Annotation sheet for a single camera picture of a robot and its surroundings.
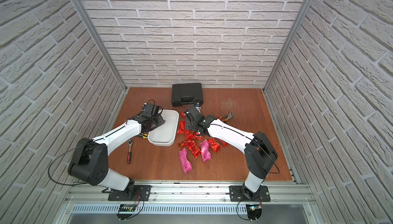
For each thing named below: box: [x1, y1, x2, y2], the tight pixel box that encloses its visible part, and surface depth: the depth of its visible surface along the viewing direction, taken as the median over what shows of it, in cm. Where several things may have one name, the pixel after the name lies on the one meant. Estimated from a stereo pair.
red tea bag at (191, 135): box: [185, 128, 204, 142], surface depth 92 cm
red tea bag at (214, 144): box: [208, 137, 223, 153], surface depth 89 cm
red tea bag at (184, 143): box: [178, 139, 193, 148], surface depth 89 cm
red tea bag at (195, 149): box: [187, 140, 202, 159], surface depth 88 cm
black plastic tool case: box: [171, 82, 204, 107], surface depth 112 cm
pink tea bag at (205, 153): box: [200, 139, 212, 163], surface depth 86 cm
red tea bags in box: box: [177, 120, 186, 134], surface depth 99 cm
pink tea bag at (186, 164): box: [179, 147, 193, 174], surface depth 81 cm
